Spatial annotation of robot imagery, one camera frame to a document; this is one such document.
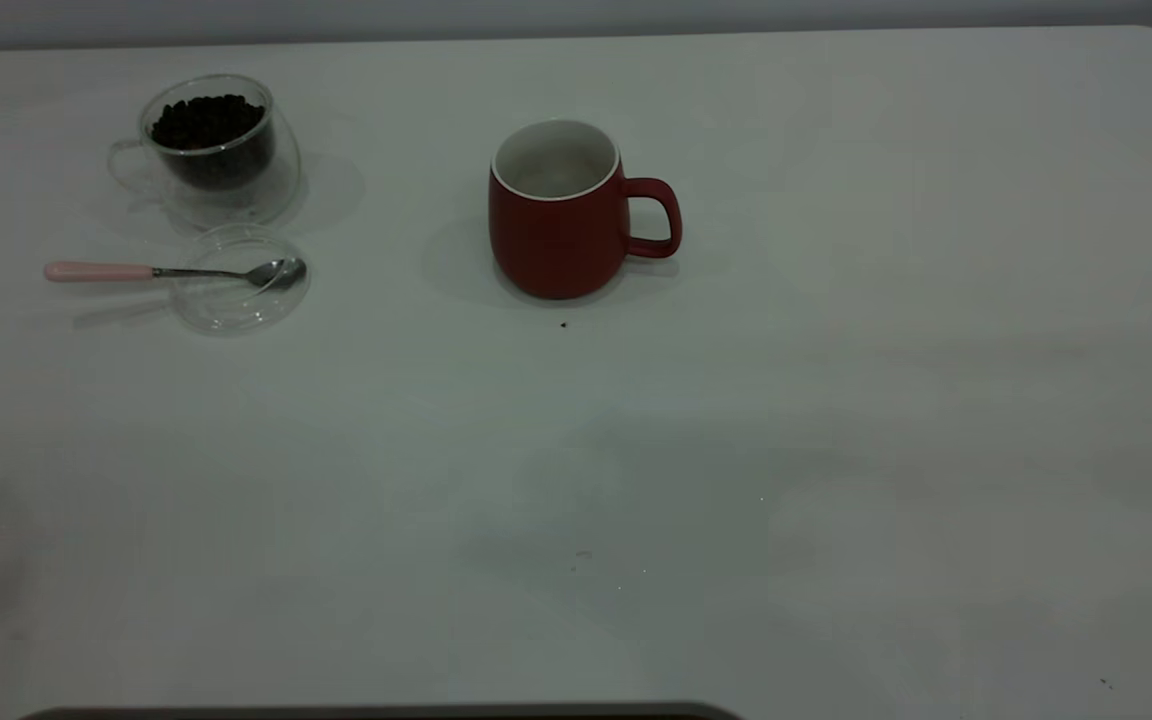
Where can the red ceramic mug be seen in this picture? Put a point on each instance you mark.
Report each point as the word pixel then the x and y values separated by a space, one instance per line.
pixel 556 245

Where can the clear glass cup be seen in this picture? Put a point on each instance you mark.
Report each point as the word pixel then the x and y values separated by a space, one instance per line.
pixel 271 195

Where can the dark coffee beans pile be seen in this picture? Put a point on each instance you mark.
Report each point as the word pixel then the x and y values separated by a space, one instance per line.
pixel 208 125

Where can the small clear glass dish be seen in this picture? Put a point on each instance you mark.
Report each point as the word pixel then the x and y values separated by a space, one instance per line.
pixel 236 310

